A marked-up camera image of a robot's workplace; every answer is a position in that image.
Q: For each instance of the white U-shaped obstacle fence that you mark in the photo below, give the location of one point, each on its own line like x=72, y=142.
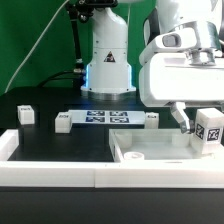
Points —
x=201, y=173

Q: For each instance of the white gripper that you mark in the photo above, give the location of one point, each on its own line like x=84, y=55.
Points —
x=168, y=78

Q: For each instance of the white square tabletop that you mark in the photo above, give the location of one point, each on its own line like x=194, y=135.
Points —
x=132, y=145

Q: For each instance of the blue marker sheet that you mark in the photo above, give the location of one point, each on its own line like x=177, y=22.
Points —
x=107, y=117

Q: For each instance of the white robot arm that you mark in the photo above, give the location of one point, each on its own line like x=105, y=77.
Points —
x=108, y=73

